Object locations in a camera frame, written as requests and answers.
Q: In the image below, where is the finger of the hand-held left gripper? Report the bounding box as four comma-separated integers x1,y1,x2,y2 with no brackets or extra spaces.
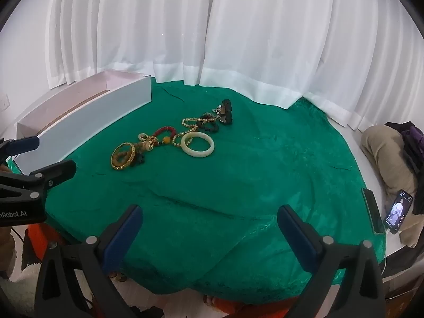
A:
0,135,40,164
28,160,77,200

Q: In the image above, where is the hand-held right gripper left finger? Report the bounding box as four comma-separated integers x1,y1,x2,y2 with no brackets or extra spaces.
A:
33,205,144,318

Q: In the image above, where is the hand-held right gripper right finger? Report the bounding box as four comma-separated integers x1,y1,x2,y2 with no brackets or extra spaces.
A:
277,205,386,318

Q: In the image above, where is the long white box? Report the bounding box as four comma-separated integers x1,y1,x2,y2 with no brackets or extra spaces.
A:
16,69,153,175

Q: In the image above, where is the gold bangle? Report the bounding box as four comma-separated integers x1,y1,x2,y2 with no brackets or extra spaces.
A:
111,142,137,170

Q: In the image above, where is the wooden bead bracelet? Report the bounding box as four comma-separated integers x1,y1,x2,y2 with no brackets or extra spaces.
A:
115,140,156,166

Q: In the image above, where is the white jade bangle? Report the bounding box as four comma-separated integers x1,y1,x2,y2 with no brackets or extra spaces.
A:
181,132,215,157

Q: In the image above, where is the red bead bracelet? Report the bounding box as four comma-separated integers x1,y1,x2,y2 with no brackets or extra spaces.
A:
153,125,175,145

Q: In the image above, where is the gold bead necklace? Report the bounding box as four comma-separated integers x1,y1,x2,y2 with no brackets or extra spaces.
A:
171,114,215,149

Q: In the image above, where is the black flower-link bracelet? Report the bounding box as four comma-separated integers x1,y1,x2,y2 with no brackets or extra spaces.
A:
196,119,220,134

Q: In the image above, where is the black strap watch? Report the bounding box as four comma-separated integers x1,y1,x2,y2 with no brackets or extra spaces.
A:
219,99,234,126

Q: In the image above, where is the person's left forearm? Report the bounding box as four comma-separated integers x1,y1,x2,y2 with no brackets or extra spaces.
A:
0,227,16,277

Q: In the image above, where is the white fluffy blanket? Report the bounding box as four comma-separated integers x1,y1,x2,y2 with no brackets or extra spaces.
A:
0,257,45,287

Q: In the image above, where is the dark smartphone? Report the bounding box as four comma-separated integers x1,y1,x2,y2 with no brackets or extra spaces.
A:
361,187,385,236

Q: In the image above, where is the green patterned cloth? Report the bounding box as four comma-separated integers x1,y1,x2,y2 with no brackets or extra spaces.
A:
7,76,389,305

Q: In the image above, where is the orange cloth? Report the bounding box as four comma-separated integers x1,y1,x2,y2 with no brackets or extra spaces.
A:
25,221,300,318

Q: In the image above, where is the smartphone with lit screen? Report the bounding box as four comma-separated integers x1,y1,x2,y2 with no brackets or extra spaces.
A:
382,189,414,235

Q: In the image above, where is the white curtain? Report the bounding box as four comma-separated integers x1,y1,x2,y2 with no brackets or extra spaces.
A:
0,0,424,133

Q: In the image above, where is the white cable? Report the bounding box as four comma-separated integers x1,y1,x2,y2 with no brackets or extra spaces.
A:
380,233,418,302

